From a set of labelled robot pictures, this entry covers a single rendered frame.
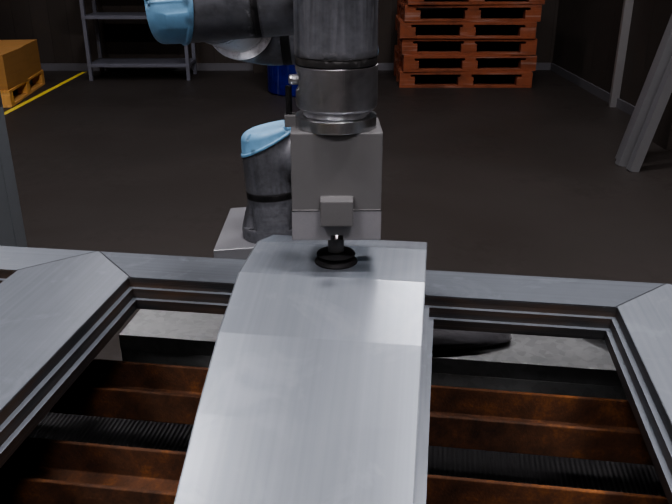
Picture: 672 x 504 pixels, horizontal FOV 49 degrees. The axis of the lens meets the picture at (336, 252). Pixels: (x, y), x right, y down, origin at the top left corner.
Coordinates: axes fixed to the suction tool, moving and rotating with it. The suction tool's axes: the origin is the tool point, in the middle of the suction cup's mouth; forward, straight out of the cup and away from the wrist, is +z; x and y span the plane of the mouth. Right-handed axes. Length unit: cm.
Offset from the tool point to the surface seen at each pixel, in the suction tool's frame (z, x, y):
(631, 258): 103, 238, 139
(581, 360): 34, 38, 42
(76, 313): 15.9, 21.7, -35.0
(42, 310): 15.9, 22.7, -39.9
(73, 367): 18.9, 12.8, -33.0
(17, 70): 79, 615, -279
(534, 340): 34, 45, 36
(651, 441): 18.8, -3.4, 33.9
